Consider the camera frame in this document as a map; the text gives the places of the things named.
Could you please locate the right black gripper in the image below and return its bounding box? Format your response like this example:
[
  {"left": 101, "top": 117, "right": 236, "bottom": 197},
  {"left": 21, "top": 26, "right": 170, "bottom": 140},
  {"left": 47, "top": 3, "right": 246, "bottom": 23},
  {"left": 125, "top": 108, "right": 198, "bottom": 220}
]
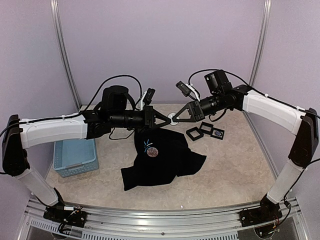
[{"left": 171, "top": 92, "right": 225, "bottom": 123}]

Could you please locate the orange portrait brooch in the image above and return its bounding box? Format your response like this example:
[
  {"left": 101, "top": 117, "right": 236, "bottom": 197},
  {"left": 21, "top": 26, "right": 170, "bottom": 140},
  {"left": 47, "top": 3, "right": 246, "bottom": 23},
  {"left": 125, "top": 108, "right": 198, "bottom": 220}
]
[{"left": 167, "top": 112, "right": 178, "bottom": 126}]

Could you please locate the pale pink round brooch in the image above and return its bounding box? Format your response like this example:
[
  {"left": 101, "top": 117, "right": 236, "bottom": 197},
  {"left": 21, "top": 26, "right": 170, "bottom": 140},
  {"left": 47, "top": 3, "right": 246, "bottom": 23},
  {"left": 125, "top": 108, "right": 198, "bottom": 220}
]
[{"left": 146, "top": 147, "right": 159, "bottom": 158}]

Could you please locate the black garment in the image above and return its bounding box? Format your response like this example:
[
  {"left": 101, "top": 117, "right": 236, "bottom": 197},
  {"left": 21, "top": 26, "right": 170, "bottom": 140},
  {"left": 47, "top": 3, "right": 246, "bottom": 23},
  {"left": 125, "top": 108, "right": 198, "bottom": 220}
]
[{"left": 121, "top": 128, "right": 207, "bottom": 191}]

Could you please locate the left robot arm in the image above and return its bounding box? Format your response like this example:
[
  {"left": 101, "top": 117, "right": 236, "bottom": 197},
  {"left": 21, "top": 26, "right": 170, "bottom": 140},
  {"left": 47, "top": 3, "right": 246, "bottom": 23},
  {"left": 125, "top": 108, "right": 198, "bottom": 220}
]
[{"left": 1, "top": 85, "right": 171, "bottom": 223}]

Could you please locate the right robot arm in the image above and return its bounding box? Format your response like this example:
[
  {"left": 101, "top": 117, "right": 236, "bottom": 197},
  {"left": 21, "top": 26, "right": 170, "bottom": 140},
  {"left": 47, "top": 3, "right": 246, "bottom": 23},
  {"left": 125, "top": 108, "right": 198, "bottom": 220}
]
[{"left": 172, "top": 69, "right": 319, "bottom": 222}]

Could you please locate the blue plastic basket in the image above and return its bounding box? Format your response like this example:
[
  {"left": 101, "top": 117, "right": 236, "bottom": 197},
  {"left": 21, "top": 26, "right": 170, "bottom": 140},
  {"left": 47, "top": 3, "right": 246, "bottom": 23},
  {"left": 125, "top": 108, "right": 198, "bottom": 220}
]
[{"left": 53, "top": 139, "right": 99, "bottom": 178}]

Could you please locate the black square frame near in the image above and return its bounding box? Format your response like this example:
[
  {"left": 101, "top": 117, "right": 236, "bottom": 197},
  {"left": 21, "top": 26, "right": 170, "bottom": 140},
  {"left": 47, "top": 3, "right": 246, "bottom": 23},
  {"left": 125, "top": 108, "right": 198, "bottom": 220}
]
[{"left": 185, "top": 126, "right": 204, "bottom": 142}]

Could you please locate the black square frame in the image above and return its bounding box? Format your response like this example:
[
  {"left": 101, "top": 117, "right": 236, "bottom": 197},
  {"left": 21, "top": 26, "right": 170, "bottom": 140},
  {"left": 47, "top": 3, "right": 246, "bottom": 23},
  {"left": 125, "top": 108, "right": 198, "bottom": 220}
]
[
  {"left": 185, "top": 126, "right": 204, "bottom": 142},
  {"left": 199, "top": 121, "right": 214, "bottom": 135},
  {"left": 210, "top": 127, "right": 225, "bottom": 140}
]

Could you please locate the black square frame middle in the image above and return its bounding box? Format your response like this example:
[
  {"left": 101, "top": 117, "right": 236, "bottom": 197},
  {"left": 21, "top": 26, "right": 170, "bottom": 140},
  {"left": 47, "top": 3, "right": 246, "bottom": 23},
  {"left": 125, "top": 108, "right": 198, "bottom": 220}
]
[{"left": 199, "top": 121, "right": 214, "bottom": 135}]

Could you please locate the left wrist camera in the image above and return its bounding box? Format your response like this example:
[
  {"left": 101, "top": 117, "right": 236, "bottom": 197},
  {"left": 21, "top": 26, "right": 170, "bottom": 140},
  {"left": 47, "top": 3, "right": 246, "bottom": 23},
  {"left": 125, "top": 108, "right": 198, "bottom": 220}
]
[{"left": 135, "top": 88, "right": 156, "bottom": 111}]

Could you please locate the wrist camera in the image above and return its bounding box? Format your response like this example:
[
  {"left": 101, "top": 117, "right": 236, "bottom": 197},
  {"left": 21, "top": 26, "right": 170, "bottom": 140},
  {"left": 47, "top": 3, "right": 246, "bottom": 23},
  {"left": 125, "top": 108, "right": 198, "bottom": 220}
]
[
  {"left": 175, "top": 81, "right": 200, "bottom": 101},
  {"left": 135, "top": 88, "right": 156, "bottom": 111}
]

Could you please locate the black square frame far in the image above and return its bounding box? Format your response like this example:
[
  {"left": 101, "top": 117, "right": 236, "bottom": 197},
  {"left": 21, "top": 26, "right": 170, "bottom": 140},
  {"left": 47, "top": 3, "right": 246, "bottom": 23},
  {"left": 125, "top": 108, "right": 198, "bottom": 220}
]
[{"left": 210, "top": 127, "right": 225, "bottom": 140}]

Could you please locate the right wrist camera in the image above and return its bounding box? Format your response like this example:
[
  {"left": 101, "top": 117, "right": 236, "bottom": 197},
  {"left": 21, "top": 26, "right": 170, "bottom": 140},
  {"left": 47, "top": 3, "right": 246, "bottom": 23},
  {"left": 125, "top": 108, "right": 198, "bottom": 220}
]
[{"left": 175, "top": 81, "right": 200, "bottom": 101}]

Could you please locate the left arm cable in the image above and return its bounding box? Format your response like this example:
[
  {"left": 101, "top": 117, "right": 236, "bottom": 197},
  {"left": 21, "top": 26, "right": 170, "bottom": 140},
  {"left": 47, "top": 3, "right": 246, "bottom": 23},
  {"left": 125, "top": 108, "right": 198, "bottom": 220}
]
[{"left": 0, "top": 74, "right": 142, "bottom": 137}]

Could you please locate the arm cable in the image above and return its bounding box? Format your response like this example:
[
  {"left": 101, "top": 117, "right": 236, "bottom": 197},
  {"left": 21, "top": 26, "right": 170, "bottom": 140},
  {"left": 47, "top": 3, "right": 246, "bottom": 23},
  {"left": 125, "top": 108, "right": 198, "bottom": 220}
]
[
  {"left": 187, "top": 68, "right": 320, "bottom": 163},
  {"left": 0, "top": 74, "right": 142, "bottom": 137}
]

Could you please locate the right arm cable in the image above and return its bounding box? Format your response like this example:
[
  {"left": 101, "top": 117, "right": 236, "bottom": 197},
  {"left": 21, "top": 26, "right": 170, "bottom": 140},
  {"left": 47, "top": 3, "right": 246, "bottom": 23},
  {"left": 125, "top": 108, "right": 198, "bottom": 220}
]
[{"left": 187, "top": 68, "right": 320, "bottom": 163}]

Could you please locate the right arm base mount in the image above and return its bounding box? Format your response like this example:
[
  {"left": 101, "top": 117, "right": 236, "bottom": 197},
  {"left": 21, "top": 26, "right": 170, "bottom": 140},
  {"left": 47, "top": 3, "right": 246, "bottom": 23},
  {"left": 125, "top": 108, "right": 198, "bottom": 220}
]
[{"left": 238, "top": 196, "right": 292, "bottom": 240}]

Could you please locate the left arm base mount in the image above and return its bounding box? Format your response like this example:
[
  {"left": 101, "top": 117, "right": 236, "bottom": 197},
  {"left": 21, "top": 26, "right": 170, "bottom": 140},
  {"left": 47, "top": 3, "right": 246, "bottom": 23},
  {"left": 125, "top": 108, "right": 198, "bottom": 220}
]
[{"left": 43, "top": 201, "right": 88, "bottom": 235}]

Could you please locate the right aluminium corner post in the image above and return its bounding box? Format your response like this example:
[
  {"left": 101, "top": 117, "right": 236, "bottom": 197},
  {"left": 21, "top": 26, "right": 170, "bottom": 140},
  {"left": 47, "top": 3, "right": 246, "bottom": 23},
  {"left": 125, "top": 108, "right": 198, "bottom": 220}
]
[{"left": 249, "top": 0, "right": 272, "bottom": 86}]

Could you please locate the aluminium corner post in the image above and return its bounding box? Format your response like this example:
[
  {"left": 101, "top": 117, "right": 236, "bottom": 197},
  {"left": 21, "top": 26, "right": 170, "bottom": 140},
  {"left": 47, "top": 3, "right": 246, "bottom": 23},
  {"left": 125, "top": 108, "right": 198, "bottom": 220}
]
[
  {"left": 50, "top": 0, "right": 82, "bottom": 110},
  {"left": 249, "top": 0, "right": 272, "bottom": 86}
]

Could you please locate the aluminium front rail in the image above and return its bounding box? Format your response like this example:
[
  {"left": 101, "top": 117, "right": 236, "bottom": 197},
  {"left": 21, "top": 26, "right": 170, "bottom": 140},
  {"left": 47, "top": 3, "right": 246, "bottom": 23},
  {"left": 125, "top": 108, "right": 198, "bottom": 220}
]
[{"left": 23, "top": 197, "right": 307, "bottom": 240}]

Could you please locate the left aluminium corner post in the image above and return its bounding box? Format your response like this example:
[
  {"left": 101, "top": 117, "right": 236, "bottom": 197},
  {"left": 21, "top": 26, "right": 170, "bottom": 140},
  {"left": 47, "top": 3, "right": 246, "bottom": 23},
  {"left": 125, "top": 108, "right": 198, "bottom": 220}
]
[{"left": 50, "top": 0, "right": 82, "bottom": 110}]

